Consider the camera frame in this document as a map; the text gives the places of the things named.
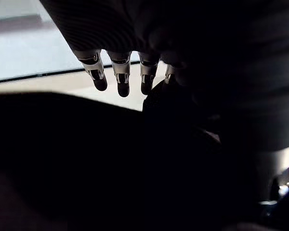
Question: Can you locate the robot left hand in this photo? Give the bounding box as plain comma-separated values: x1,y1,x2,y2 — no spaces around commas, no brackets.
39,0,289,210

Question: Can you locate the thin black floor strip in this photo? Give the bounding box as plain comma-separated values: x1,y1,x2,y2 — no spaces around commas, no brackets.
0,60,142,85

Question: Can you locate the robot left leg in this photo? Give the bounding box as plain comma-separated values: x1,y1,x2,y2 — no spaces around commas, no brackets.
0,79,289,231

